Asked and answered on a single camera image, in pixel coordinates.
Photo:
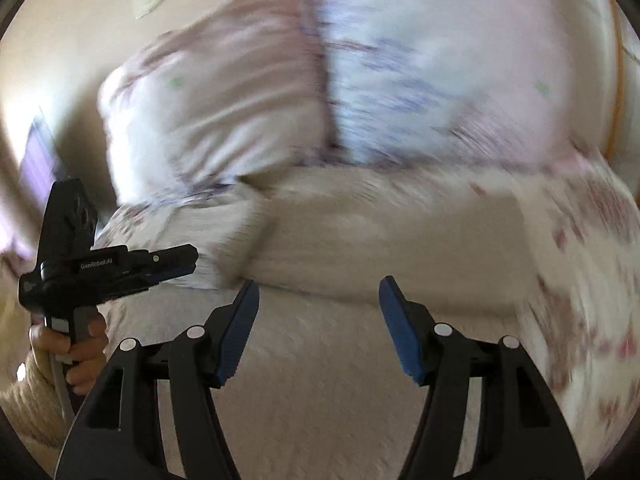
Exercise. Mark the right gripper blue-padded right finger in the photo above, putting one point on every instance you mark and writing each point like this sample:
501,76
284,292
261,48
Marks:
521,434

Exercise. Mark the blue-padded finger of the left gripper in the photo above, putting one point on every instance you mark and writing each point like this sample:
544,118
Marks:
152,268

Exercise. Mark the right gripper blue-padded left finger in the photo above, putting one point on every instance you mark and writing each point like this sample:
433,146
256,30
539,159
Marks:
151,414

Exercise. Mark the beige cable-knit sweater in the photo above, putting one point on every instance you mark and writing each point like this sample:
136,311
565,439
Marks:
320,393

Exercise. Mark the left forearm in beige sleeve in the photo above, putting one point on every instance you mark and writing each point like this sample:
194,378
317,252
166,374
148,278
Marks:
32,406

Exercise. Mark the person's left hand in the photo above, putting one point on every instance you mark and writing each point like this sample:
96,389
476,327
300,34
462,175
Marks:
88,355

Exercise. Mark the floral bed sheet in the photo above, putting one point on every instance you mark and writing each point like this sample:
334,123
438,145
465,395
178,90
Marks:
592,301

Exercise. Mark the pink floral left pillow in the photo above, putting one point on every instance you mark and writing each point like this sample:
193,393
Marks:
239,92

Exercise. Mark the blue pink floral right pillow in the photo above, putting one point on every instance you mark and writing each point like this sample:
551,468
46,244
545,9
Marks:
515,81

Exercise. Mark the wooden headboard frame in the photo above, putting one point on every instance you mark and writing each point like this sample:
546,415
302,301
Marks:
619,96

